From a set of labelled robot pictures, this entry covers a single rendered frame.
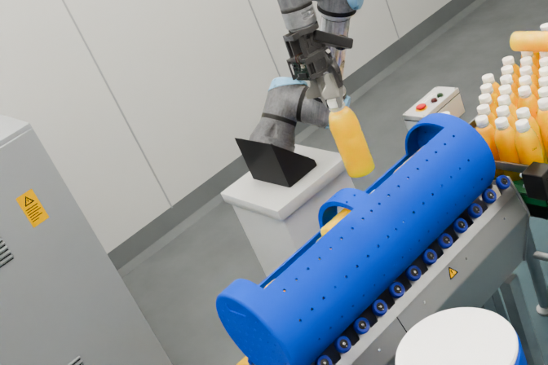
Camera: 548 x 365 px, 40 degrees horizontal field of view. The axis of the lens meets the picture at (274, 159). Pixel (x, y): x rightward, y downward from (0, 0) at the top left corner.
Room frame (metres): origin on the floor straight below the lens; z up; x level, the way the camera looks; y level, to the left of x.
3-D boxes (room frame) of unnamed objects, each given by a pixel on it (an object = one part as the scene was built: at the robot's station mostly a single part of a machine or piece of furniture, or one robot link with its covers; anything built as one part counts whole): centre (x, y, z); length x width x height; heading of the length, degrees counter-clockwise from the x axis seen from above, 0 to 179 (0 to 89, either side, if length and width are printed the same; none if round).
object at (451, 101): (2.40, -0.58, 1.05); 0.20 x 0.10 x 0.10; 121
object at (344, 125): (1.69, -0.19, 1.44); 0.07 x 0.07 x 0.19
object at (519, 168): (2.09, -0.62, 0.96); 0.40 x 0.01 x 0.03; 31
